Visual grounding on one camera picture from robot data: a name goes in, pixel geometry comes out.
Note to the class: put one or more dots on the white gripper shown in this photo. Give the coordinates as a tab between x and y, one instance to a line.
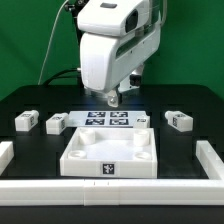
106	61

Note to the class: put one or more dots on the white square tabletop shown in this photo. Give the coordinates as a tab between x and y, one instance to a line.
110	153

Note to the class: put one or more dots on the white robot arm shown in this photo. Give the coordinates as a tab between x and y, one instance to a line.
118	18

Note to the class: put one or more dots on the white marker sheet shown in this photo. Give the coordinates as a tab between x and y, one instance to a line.
103	118

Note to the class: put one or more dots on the white left fence wall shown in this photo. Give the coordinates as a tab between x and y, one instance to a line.
6	154

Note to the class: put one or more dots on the white front fence wall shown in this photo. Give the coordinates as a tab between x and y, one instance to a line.
111	192

